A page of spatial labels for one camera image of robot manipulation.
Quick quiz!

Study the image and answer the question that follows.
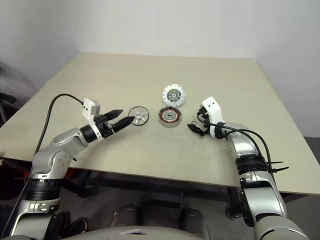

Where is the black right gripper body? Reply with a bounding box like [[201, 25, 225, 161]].
[[196, 104, 213, 138]]

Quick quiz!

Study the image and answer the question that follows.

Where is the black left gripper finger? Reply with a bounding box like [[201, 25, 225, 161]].
[[104, 108, 124, 121], [111, 116, 135, 134]]

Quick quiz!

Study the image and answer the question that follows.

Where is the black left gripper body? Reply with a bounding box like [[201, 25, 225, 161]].
[[94, 114, 119, 139]]

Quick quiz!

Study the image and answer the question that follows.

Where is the silver spoked motor cap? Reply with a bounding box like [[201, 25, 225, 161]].
[[128, 105, 150, 127]]

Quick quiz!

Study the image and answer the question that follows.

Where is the motor stator with copper windings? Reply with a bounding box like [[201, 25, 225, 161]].
[[158, 105, 182, 129]]

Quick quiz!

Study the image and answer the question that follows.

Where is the white round motor circuit cover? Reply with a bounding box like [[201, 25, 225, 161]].
[[162, 83, 186, 107]]

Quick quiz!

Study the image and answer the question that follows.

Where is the dark rounded shape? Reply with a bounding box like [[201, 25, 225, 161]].
[[180, 207, 211, 237], [109, 204, 138, 228]]

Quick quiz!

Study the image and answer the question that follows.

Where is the black shoe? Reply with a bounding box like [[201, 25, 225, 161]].
[[50, 211, 71, 237], [69, 218, 89, 235]]

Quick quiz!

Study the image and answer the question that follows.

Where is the grey robot torso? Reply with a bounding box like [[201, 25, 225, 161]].
[[61, 219, 211, 240]]

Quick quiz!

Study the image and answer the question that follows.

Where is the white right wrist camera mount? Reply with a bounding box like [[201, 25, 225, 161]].
[[201, 96, 226, 137]]

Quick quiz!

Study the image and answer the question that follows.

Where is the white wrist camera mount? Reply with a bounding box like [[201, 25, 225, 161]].
[[201, 96, 226, 137], [81, 97, 103, 138]]

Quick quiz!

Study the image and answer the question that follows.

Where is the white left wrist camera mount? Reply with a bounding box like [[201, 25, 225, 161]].
[[81, 97, 103, 138]]

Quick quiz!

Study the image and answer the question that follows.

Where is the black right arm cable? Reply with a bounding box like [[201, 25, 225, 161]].
[[196, 113, 274, 173]]

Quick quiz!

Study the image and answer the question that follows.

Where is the black table frame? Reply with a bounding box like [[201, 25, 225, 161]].
[[62, 167, 242, 221]]

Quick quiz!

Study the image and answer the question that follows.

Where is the black cable tie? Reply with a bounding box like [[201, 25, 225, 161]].
[[265, 159, 290, 175]]

